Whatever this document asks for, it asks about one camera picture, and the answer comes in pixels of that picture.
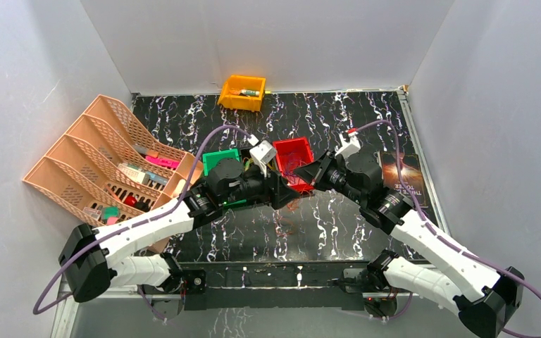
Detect green plastic bin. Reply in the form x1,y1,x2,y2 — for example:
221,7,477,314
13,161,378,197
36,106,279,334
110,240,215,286
202,148,248,208

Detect green battery in bin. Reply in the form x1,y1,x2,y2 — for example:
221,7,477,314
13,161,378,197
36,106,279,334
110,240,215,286
238,89,260,97

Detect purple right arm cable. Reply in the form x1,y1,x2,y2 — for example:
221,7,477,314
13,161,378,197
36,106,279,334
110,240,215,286
349,119,541,338

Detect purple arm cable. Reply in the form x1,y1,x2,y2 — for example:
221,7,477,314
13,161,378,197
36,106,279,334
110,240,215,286
32,124,259,323
349,119,541,338

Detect yellow plastic bin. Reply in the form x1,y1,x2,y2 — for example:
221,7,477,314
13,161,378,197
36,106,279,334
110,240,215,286
217,75,266,112

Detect white box in organizer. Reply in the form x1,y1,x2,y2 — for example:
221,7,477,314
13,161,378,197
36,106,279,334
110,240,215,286
117,163,150,185

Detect pink plastic file organizer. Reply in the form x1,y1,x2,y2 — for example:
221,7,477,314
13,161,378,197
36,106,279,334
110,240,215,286
23,95,204,227

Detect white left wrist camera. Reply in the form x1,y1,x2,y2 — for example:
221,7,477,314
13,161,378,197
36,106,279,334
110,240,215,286
247,134,277,178

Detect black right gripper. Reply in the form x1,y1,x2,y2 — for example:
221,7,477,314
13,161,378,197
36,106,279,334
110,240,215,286
293,149,366,206

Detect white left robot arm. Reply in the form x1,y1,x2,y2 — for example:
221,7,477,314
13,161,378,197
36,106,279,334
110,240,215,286
58,158,299,303

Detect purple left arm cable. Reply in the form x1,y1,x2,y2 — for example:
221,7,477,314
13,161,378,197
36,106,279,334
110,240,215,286
32,124,259,323

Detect red black bottle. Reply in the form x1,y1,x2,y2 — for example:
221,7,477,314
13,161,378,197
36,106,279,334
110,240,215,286
123,195,151,213

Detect red plastic bin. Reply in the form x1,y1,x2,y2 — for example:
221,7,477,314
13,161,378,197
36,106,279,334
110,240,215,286
273,137,313,193

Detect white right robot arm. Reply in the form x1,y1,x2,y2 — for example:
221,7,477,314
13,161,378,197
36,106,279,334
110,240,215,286
294,151,523,337

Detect dark book three days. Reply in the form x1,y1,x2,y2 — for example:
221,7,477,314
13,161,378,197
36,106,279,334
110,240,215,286
378,151,430,209

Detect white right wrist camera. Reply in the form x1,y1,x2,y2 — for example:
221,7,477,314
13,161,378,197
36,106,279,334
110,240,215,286
336,128,361,159

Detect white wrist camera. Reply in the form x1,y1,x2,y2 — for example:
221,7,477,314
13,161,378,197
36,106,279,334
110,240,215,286
247,134,277,178
336,128,361,159

